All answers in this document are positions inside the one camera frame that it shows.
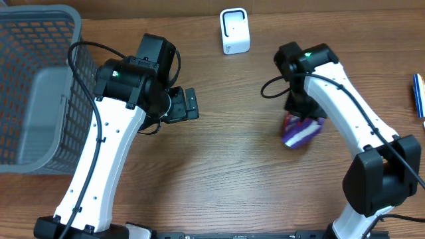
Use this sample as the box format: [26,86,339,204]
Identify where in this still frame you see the red purple sanitary pad pack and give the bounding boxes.
[282,113,325,149]

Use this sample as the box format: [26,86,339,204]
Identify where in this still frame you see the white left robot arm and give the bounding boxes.
[33,34,199,239]

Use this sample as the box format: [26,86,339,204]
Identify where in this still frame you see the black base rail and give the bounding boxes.
[124,221,391,239]

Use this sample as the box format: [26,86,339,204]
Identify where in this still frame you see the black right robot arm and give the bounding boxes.
[274,42,424,238]

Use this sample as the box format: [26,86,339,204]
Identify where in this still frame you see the dark grey plastic basket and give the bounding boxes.
[1,5,97,175]

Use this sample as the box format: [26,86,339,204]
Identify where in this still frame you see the white barcode scanner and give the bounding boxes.
[219,7,250,55]

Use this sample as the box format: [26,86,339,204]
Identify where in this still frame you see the yellow snack bag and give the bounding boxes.
[413,74,425,118]

